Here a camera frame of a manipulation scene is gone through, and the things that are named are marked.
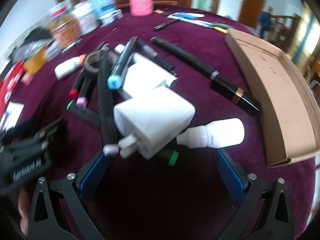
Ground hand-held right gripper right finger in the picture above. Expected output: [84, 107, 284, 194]
[214, 149, 295, 240]

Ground black marker grey end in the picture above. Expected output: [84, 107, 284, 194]
[150, 37, 220, 80]

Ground silver pen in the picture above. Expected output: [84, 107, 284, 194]
[61, 39, 83, 53]

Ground red lid jar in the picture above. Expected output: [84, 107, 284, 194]
[49, 1, 73, 18]

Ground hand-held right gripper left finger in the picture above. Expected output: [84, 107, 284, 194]
[27, 151, 112, 240]

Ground white paper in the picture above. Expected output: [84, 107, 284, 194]
[0, 102, 25, 130]

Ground white plastic tub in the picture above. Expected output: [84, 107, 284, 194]
[71, 2, 99, 34]

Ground dark tape roll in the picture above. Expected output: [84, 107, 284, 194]
[84, 51, 107, 75]

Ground wooden stair railing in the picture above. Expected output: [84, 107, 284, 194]
[270, 14, 303, 53]

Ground person's left hand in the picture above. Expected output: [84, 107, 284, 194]
[17, 187, 33, 236]

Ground black marker green cap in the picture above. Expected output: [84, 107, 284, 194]
[156, 147, 179, 167]
[66, 99, 103, 128]

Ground blue label jar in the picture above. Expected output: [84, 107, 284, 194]
[91, 0, 118, 18]

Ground black marker blue cap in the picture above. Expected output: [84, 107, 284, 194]
[107, 36, 138, 90]

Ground maroon velvet tablecloth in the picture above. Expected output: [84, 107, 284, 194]
[0, 5, 320, 240]

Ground brown wooden door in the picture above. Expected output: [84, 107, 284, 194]
[239, 0, 267, 28]

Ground red packet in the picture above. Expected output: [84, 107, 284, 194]
[0, 61, 25, 105]

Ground black grey striped marker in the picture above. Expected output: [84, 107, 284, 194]
[135, 39, 177, 75]

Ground orange label jar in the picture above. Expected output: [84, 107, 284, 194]
[47, 14, 82, 49]

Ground black marker pale caps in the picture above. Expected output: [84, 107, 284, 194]
[96, 42, 119, 157]

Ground blue lighter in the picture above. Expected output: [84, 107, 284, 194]
[175, 12, 195, 20]

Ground white thin pen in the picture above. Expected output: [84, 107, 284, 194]
[167, 15, 213, 27]

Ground dark blue jacket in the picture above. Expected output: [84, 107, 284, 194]
[257, 6, 274, 39]

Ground white dropper bottle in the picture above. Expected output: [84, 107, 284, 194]
[176, 118, 245, 148]

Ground white angular charger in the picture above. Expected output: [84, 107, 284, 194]
[120, 51, 178, 99]

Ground cardboard box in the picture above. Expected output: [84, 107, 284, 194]
[224, 28, 320, 168]

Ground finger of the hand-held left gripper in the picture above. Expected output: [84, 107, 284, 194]
[34, 118, 68, 151]

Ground yellow tape roll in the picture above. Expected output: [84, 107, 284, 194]
[24, 46, 48, 74]

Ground white pronged power adapter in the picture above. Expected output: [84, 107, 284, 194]
[113, 95, 196, 160]

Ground blue white small box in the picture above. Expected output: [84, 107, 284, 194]
[99, 9, 123, 26]

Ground white bottle orange cap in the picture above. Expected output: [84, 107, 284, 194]
[54, 54, 87, 81]

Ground black marker red cap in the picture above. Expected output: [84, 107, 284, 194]
[69, 67, 87, 99]

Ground glossy black tube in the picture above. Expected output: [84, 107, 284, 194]
[211, 72, 262, 117]

